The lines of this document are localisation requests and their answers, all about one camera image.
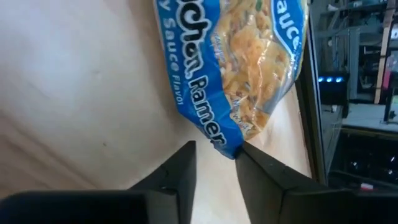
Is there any blue ramen noodle packet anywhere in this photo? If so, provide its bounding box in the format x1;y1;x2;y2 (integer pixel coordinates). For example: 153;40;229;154
154;0;310;160

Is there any wooden post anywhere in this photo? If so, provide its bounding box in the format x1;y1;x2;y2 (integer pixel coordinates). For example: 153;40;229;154
374;0;396;105

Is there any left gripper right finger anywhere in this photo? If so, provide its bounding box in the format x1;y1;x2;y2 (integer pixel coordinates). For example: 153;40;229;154
235;141;326;224

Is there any black aluminium rig frame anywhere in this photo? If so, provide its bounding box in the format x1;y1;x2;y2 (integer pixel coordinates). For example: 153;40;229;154
294;18;330;187

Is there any black computer with blue lights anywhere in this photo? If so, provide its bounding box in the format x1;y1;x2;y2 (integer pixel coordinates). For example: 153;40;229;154
317;72;351;106

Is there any grey metal shelf rack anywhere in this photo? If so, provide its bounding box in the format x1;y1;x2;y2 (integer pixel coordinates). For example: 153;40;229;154
312;0;386;100

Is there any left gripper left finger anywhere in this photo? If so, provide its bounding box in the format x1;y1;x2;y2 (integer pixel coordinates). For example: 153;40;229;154
127;140;198;224

